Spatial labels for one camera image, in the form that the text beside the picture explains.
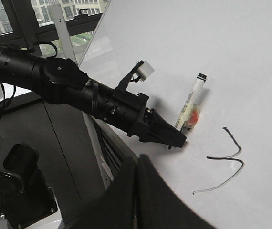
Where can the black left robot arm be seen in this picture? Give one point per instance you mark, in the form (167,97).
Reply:
(60,81)

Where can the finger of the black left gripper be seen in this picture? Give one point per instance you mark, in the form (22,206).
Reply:
(159,131)

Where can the white whiteboard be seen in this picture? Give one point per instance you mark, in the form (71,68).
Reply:
(224,170)

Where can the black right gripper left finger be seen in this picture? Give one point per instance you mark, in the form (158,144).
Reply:
(115,208)

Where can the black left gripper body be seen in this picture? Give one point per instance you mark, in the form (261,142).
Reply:
(125,111)

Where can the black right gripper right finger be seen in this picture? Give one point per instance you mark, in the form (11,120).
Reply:
(158,207)

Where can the red magnet taped to marker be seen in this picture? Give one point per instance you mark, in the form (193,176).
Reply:
(193,118)

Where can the black window frame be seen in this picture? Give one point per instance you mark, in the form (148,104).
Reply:
(23,22)

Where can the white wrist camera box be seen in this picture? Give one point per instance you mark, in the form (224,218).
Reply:
(144,71)

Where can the grey aluminium whiteboard frame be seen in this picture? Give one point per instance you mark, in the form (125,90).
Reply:
(109,148)

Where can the white black whiteboard marker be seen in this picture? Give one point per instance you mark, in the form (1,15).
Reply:
(191,101)

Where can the grey metal upright bracket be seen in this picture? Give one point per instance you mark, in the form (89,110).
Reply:
(61,28)

